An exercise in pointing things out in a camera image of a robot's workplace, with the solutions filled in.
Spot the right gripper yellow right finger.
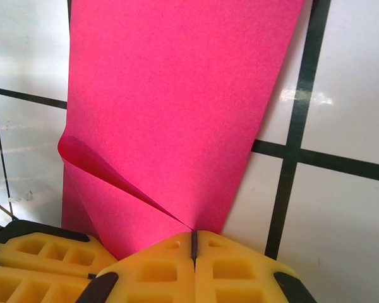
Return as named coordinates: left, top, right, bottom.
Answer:
left=192, top=230, right=316, bottom=303

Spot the pink square paper sheet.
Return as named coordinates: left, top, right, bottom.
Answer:
left=57, top=0, right=306, bottom=263

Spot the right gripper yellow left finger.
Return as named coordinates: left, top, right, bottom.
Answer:
left=78, top=232, right=196, bottom=303

